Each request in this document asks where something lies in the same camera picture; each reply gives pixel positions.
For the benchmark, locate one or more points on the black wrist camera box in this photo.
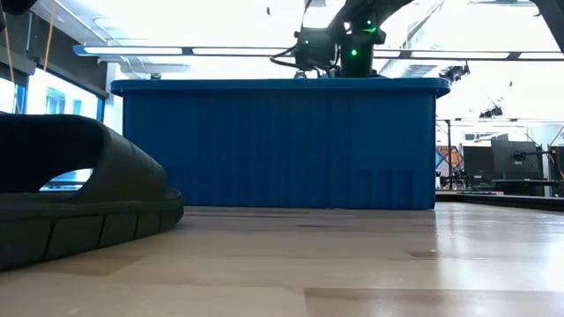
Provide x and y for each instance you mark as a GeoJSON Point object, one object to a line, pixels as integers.
{"type": "Point", "coordinates": [315, 48]}

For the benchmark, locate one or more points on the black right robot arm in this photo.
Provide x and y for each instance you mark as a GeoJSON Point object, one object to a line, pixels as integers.
{"type": "Point", "coordinates": [374, 9]}

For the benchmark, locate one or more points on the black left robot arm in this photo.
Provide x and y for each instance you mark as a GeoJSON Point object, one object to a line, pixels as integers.
{"type": "Point", "coordinates": [13, 5]}

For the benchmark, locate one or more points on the black computer monitor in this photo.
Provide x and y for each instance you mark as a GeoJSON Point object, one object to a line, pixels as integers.
{"type": "Point", "coordinates": [478, 163]}
{"type": "Point", "coordinates": [506, 167]}

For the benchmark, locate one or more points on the black rubber slide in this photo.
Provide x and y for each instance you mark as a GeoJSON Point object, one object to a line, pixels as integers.
{"type": "Point", "coordinates": [128, 176]}

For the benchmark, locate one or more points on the black aluminium table frame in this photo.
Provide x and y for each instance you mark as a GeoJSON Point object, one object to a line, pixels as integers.
{"type": "Point", "coordinates": [506, 201]}

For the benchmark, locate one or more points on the black background desk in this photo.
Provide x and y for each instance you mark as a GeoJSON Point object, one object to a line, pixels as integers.
{"type": "Point", "coordinates": [524, 187]}

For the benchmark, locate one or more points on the colourful wall poster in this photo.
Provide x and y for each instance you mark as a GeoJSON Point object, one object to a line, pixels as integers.
{"type": "Point", "coordinates": [454, 160]}

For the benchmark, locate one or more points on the long ceiling light bar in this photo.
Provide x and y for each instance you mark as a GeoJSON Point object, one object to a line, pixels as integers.
{"type": "Point", "coordinates": [132, 50]}

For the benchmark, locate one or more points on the blue plastic bin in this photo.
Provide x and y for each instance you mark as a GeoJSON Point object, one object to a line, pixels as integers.
{"type": "Point", "coordinates": [282, 145]}

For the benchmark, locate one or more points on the black ceiling track lights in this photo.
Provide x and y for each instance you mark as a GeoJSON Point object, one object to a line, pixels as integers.
{"type": "Point", "coordinates": [456, 72]}
{"type": "Point", "coordinates": [491, 112]}

